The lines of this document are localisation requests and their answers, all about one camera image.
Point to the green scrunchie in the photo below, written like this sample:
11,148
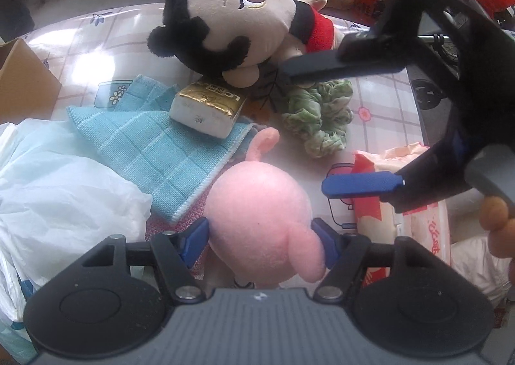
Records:
318,119

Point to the gold tissue pack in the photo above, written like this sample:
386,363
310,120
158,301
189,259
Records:
201,107

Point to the pale pink plastic bag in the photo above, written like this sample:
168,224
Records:
470,268

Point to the black haired plush doll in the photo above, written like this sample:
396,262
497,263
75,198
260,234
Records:
241,15

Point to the white plastic bag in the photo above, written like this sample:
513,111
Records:
60,196

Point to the peach wet wipes pack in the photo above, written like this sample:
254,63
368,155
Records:
422,228

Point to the pink plush toy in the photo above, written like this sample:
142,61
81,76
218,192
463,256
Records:
257,208

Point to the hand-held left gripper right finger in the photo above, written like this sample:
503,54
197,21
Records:
326,242

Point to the cardboard box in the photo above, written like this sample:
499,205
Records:
24,83

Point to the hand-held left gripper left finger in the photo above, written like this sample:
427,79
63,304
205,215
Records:
193,240

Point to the light blue towel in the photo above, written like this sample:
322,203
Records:
153,147

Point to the pink knitted sponge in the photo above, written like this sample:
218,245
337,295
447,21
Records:
161,224

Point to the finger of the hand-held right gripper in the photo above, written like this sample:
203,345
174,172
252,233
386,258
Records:
342,65
362,184

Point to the person's right hand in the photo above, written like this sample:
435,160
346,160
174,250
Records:
499,224

